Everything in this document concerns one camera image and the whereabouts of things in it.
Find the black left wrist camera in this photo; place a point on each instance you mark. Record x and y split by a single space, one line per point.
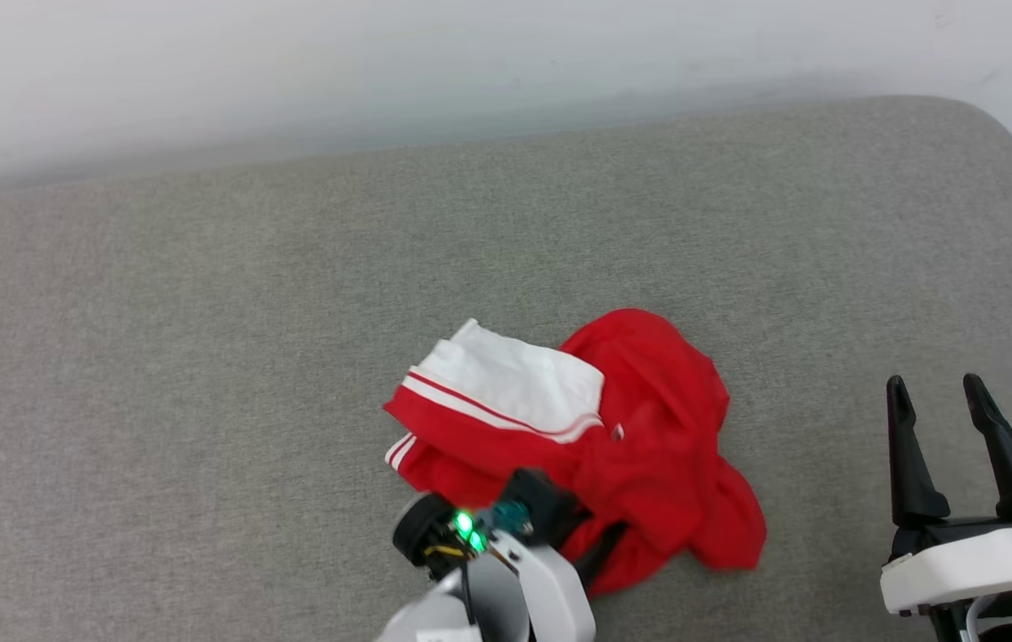
546 504

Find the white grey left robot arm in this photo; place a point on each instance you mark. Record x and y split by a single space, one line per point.
416 629

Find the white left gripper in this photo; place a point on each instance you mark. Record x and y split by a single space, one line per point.
550 588

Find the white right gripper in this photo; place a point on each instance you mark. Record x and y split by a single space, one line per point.
978 566

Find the red and white garment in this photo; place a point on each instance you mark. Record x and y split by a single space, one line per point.
648 428

